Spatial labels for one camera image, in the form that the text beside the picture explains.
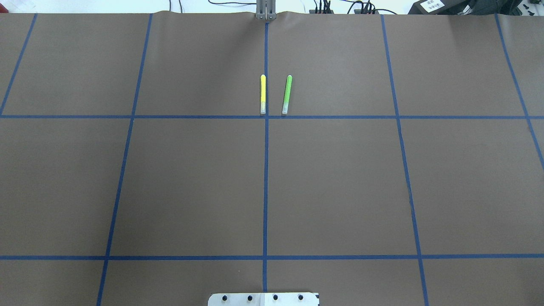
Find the black power adapter box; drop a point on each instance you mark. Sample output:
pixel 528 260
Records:
pixel 442 7

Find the green highlighter pen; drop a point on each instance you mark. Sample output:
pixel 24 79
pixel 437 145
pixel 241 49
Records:
pixel 287 95

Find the grey aluminium frame post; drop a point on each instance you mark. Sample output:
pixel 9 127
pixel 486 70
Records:
pixel 266 10

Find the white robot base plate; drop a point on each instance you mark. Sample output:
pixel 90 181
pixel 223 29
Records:
pixel 265 299

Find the yellow highlighter pen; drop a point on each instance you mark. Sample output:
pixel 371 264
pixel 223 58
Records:
pixel 263 94

